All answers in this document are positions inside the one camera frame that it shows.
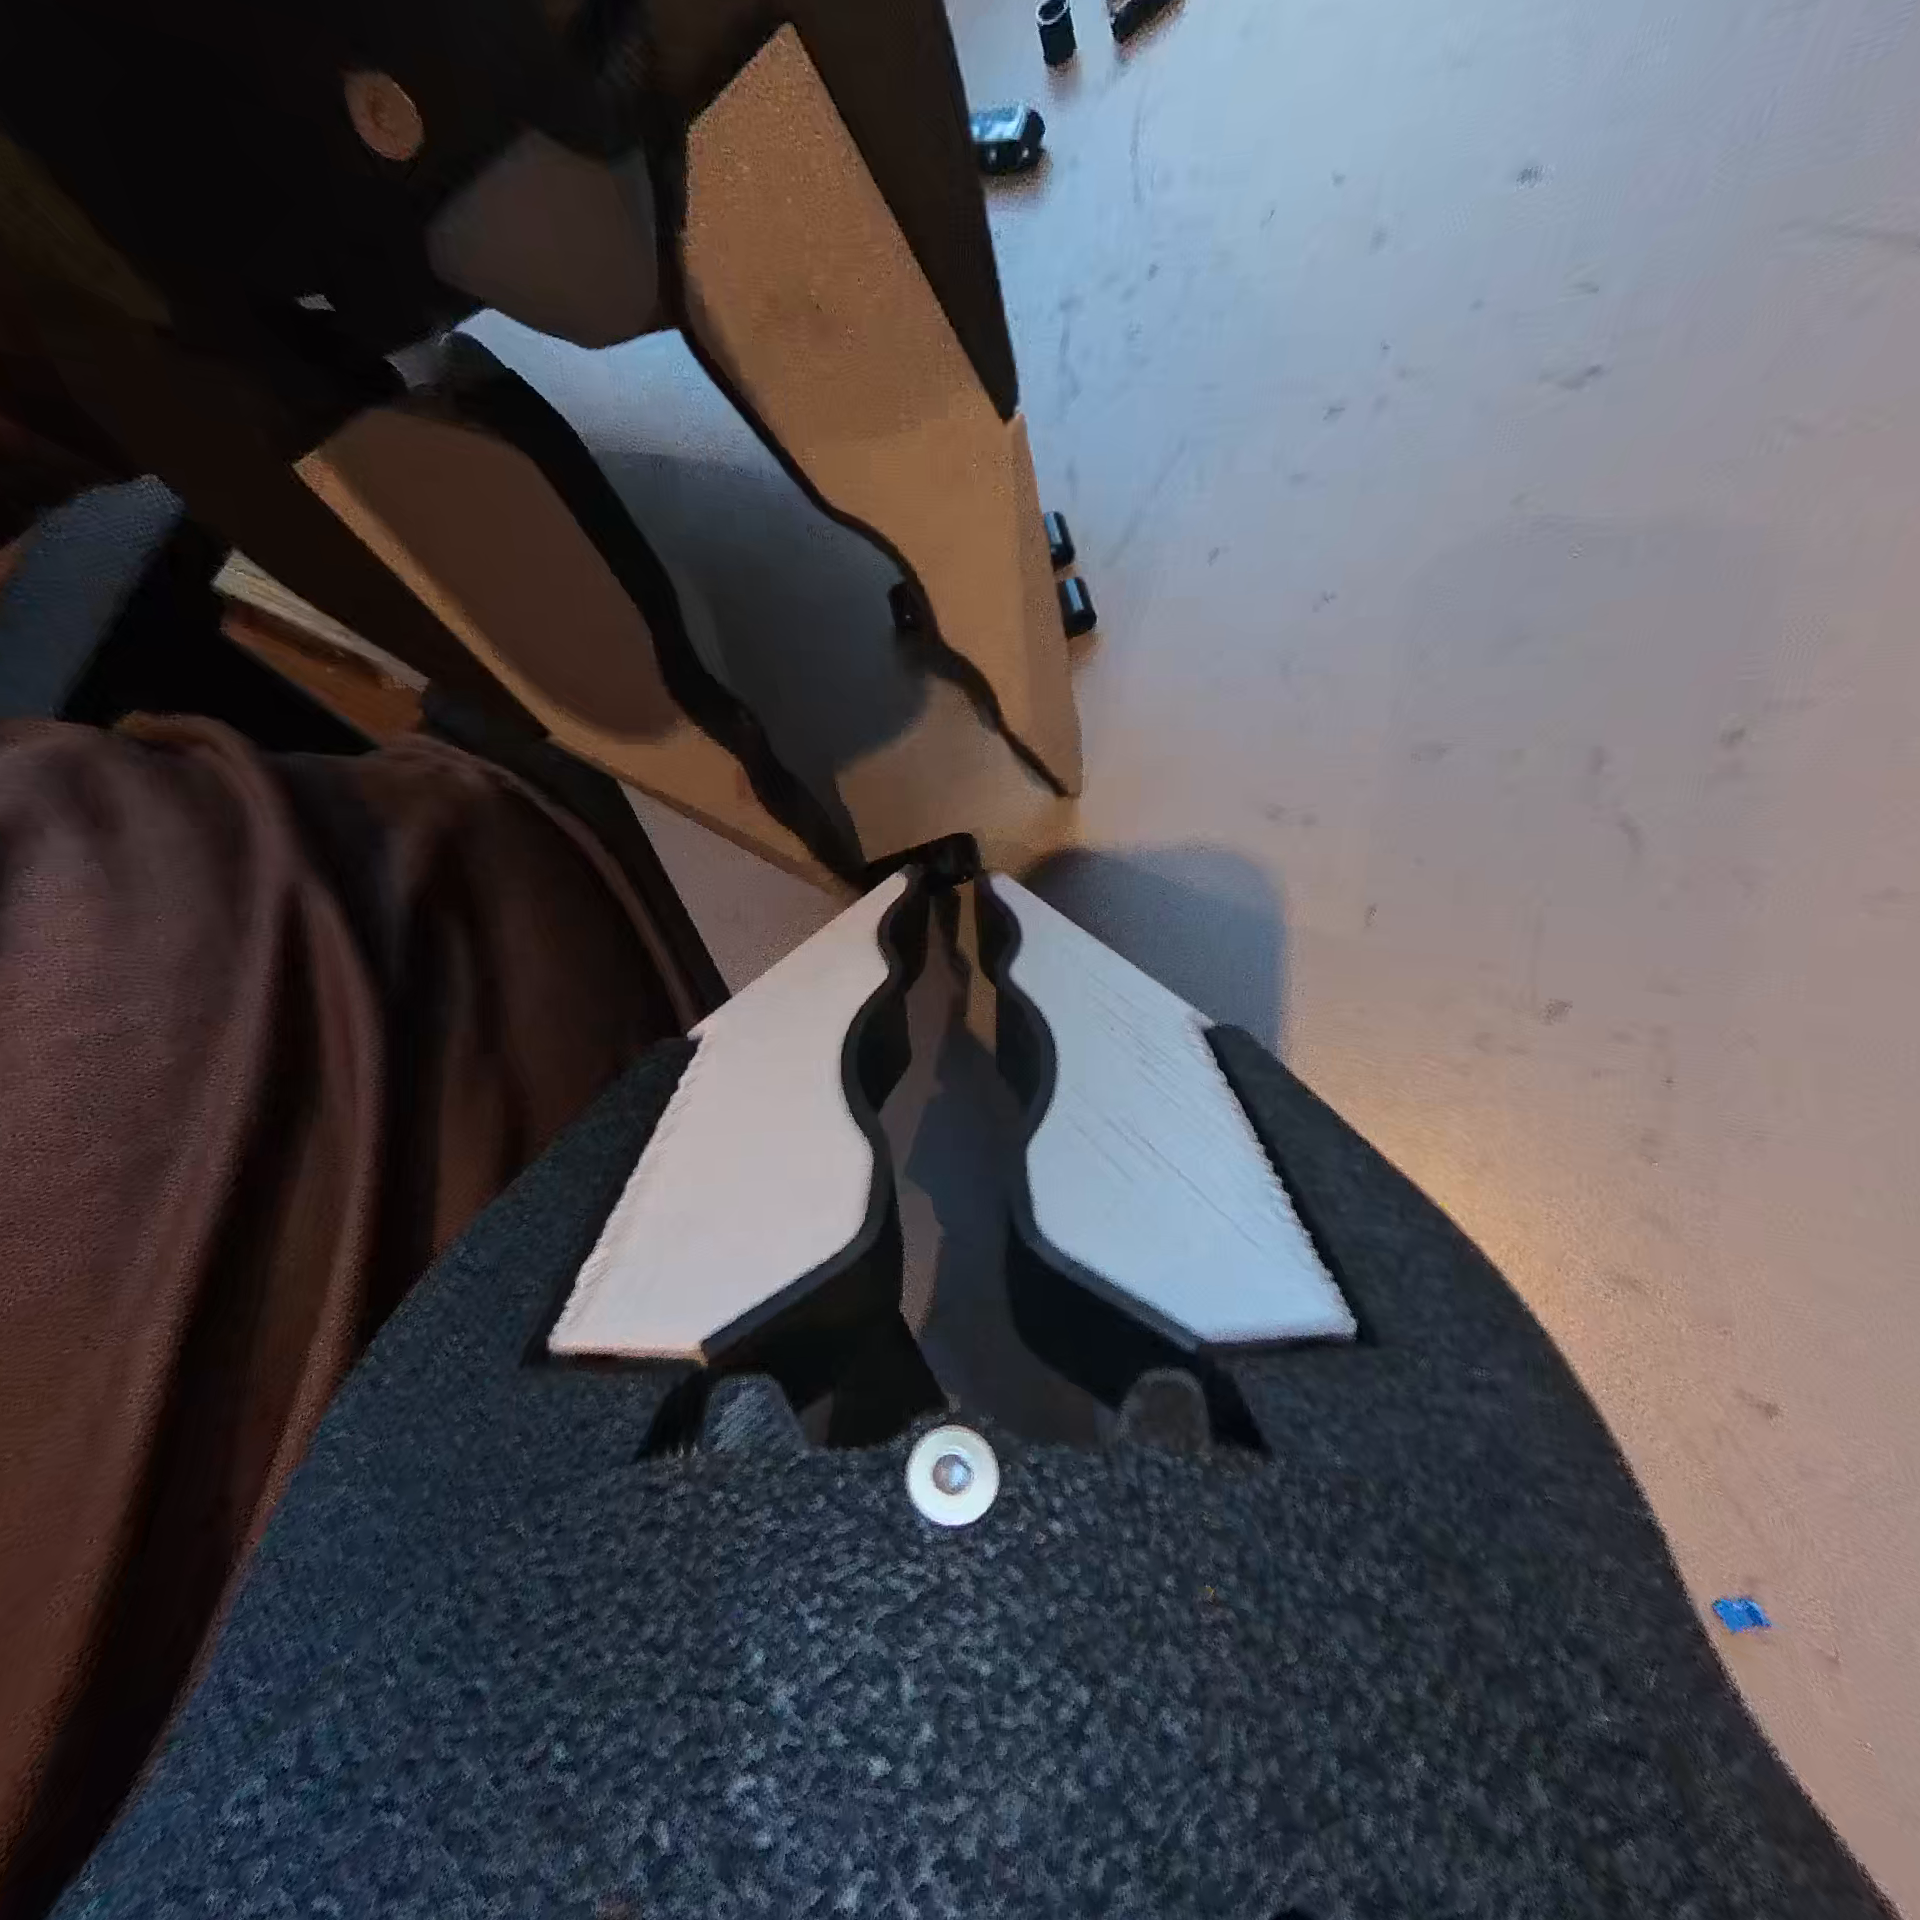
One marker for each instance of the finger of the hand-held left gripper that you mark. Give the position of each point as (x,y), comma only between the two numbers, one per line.
(493,568)
(841,330)

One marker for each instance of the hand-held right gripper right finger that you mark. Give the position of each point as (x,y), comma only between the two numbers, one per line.
(1184,1183)

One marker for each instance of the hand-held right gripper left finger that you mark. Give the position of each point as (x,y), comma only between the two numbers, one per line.
(720,1183)

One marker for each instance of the short black brick beam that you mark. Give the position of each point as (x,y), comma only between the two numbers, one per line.
(1059,540)

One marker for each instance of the long black brick beam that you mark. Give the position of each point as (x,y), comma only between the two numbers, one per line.
(1075,608)

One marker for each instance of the small black brick beam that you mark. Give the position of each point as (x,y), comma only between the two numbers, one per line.
(950,864)

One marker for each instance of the white desk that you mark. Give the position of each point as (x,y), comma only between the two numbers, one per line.
(1423,598)

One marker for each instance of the black brick beam with holes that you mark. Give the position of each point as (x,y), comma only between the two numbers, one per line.
(1009,139)

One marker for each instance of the black brick bush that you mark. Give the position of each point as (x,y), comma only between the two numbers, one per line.
(1059,28)

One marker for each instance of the black brick pin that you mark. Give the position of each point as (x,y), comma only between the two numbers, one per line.
(1145,18)

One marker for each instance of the person's brown sweater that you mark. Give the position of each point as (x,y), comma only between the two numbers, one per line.
(227,1123)

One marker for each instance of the small blue plastic piece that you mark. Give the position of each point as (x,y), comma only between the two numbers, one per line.
(1742,1615)

